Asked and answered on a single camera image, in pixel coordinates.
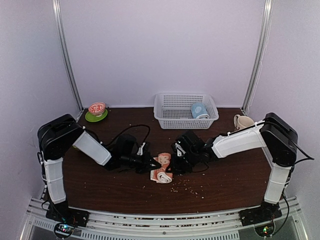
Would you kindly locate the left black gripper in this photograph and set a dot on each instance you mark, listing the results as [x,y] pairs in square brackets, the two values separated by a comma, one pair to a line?
[146,166]

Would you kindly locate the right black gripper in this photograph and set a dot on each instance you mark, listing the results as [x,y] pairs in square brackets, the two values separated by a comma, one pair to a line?
[174,168]

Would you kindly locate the orange bunny towel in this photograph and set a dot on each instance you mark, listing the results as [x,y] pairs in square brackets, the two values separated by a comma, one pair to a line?
[160,175]

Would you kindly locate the white plastic basket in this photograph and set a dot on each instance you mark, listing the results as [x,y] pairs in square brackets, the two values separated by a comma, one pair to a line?
[173,110]

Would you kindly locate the blue patterned towel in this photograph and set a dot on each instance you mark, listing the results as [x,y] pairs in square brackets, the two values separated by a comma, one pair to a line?
[199,111]

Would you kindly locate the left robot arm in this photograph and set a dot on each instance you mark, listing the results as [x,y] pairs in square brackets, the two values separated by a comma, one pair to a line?
[56,137]

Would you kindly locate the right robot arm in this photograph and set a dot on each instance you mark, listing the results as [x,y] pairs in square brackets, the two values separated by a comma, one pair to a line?
[272,133]

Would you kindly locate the beige mug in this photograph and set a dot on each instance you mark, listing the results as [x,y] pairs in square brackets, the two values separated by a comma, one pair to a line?
[242,121]

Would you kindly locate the red patterned bowl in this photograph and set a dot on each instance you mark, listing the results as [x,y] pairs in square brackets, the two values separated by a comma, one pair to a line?
[97,108]

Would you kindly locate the green plate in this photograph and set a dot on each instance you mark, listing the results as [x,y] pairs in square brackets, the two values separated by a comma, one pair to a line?
[93,118]

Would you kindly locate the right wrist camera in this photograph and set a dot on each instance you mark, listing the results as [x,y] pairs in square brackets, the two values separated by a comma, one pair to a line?
[188,143]

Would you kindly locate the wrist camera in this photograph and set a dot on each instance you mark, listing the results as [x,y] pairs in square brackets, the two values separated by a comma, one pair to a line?
[127,144]
[188,143]

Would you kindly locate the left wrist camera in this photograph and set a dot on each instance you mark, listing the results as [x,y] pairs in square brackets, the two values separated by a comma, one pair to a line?
[127,144]

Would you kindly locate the aluminium front rail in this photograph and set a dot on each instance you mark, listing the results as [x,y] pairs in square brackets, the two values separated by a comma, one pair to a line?
[219,225]

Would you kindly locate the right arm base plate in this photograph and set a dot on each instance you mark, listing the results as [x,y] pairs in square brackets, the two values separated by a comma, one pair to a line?
[262,219]

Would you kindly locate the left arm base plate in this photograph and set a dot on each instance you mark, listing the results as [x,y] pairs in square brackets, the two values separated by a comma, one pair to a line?
[66,225]

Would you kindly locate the right aluminium frame post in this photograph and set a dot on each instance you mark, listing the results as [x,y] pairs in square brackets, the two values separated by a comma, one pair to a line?
[257,64]

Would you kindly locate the aluminium frame post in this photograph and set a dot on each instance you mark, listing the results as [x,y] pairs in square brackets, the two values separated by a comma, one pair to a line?
[257,64]
[65,53]

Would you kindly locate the left aluminium frame post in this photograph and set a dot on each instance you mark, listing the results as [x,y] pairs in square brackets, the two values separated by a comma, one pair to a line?
[65,53]

